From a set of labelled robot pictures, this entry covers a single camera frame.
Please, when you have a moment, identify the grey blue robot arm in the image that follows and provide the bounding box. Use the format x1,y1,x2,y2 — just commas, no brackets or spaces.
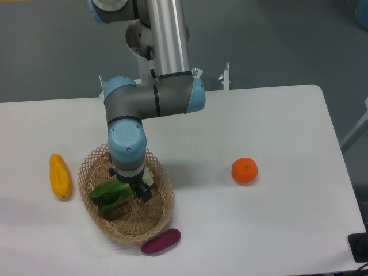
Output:
89,1,206,201

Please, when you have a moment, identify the orange mandarin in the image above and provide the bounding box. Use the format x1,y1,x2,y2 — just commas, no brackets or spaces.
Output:
231,158,258,185

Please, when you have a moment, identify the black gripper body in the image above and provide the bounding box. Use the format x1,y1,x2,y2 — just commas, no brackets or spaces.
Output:
108,168,145,191

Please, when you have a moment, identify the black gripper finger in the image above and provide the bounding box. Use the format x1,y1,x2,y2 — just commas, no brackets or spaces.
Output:
133,181,152,201

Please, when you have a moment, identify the woven wicker basket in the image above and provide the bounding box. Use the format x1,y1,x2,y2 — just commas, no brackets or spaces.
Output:
78,144,175,244

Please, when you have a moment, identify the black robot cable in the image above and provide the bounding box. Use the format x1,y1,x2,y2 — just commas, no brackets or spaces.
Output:
145,45,159,84

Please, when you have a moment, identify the black device at table edge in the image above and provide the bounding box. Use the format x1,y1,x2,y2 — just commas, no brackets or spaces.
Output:
347,233,367,263

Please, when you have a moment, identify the green bok choy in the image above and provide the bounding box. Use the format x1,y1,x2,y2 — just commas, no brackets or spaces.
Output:
88,168,155,213

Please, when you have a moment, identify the purple sweet potato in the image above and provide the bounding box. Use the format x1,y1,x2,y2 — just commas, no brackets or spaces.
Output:
141,228,181,254

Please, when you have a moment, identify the yellow mango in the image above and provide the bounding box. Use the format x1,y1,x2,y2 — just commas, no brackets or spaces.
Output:
49,154,72,201

